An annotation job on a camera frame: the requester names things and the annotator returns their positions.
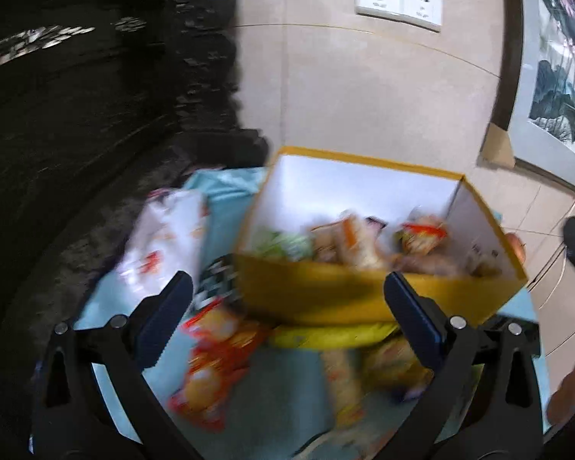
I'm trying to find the beige stick snack packet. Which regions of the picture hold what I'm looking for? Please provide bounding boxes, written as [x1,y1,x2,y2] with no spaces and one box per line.
[321,347,370,427]

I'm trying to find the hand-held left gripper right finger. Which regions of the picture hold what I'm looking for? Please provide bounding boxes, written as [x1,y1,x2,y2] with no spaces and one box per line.
[383,271,544,460]

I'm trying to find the dark carved wooden furniture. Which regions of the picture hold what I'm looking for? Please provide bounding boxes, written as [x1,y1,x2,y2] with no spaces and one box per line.
[0,0,274,442]

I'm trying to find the yellow banana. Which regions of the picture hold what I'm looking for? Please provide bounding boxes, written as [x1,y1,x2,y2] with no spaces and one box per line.
[268,321,398,350]

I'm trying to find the person's right forearm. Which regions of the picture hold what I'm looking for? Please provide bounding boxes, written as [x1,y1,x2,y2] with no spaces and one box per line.
[546,338,575,425]

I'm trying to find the yellow cardboard box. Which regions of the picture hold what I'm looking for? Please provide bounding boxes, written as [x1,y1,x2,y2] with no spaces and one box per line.
[232,146,528,327]

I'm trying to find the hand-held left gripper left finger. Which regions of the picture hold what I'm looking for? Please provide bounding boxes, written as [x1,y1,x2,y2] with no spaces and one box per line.
[31,271,195,460]

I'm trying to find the beige orange snack packet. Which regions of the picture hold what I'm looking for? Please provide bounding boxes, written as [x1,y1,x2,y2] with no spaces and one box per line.
[311,211,389,269]

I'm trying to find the red orange snack packet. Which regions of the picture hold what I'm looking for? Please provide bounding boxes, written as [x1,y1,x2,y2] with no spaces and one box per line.
[168,304,269,432]

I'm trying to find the framed ink painting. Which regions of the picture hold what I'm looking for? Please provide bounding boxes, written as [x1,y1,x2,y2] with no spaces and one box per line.
[489,0,575,197]

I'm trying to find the light blue table cloth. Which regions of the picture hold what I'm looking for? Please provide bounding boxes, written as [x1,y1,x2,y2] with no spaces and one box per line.
[74,168,552,458]

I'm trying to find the orange red round object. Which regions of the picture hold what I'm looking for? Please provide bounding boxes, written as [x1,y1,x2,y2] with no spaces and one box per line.
[505,232,528,266]

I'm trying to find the green snack packet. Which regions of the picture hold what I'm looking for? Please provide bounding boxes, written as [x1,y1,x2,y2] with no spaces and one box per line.
[251,227,314,262]

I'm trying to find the black snack packet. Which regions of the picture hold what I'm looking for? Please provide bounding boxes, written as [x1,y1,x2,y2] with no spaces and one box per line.
[194,256,240,310]

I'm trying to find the cardboard corner protector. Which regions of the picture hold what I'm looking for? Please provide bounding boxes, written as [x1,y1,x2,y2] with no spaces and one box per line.
[479,122,516,169]

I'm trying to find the white floral tissue pack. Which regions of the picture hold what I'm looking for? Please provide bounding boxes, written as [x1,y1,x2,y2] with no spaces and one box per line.
[117,189,209,298]

